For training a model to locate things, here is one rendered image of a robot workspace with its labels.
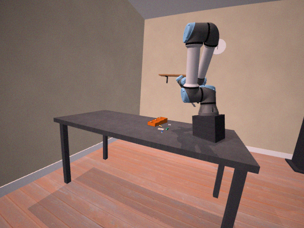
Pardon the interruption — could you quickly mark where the orange three-compartment bin rack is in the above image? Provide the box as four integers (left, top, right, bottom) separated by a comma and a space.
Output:
148, 117, 168, 126

